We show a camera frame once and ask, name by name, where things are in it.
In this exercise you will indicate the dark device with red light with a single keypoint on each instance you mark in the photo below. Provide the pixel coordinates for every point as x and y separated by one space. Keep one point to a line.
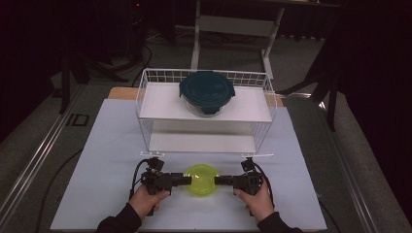
137 19

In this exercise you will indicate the pale blue table mat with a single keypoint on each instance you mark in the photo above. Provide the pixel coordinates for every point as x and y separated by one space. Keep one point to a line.
97 181

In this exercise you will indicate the person's left hand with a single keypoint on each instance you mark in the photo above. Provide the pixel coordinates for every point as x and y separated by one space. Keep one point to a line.
145 202

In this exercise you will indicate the white metal desk frame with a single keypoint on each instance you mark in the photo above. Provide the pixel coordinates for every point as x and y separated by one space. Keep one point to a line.
236 26

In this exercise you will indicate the teal lidded glass container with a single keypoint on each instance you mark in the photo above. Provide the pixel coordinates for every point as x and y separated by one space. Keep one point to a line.
207 90

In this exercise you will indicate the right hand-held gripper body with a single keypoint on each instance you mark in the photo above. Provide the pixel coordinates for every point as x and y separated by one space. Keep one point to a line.
251 179

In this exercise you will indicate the black stand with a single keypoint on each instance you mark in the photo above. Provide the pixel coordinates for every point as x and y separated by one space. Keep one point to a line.
66 84
330 97

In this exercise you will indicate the person's right hand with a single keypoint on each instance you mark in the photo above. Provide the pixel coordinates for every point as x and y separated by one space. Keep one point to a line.
256 204

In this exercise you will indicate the aluminium rail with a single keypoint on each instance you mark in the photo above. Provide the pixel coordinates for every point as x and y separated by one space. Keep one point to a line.
39 155
350 181

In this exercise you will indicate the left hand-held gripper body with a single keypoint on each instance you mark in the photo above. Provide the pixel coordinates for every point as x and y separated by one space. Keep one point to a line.
155 179

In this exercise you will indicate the yellow-green plastic bowl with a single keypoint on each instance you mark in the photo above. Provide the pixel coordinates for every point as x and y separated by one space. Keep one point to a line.
201 181

